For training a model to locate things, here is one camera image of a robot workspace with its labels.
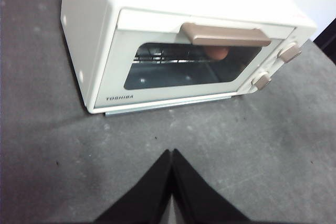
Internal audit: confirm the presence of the beige oven knob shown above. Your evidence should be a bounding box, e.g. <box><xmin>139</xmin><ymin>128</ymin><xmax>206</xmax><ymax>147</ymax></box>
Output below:
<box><xmin>250</xmin><ymin>71</ymin><xmax>272</xmax><ymax>91</ymax></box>
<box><xmin>277</xmin><ymin>42</ymin><xmax>302</xmax><ymax>63</ymax></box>

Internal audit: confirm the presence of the cream Toshiba toaster oven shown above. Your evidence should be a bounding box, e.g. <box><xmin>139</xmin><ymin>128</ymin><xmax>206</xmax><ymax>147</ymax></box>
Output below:
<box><xmin>60</xmin><ymin>0</ymin><xmax>318</xmax><ymax>116</ymax></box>

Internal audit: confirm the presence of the glass oven door beige handle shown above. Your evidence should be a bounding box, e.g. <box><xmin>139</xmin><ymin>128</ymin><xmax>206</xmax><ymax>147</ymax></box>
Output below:
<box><xmin>91</xmin><ymin>8</ymin><xmax>298</xmax><ymax>112</ymax></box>

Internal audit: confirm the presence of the brown egg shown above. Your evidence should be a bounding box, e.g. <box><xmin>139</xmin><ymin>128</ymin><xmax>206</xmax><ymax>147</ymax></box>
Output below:
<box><xmin>204</xmin><ymin>46</ymin><xmax>228</xmax><ymax>61</ymax></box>

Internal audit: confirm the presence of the metal wire oven rack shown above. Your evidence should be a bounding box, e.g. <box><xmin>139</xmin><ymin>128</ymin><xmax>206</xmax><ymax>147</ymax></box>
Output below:
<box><xmin>133</xmin><ymin>48</ymin><xmax>211</xmax><ymax>65</ymax></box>

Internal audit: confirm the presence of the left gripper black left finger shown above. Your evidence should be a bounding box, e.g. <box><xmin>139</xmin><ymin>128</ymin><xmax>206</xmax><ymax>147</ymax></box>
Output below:
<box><xmin>95</xmin><ymin>149</ymin><xmax>173</xmax><ymax>224</ymax></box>

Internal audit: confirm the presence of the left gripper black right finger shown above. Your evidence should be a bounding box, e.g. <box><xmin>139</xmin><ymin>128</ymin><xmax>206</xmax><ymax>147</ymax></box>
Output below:
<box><xmin>171</xmin><ymin>148</ymin><xmax>249</xmax><ymax>224</ymax></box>

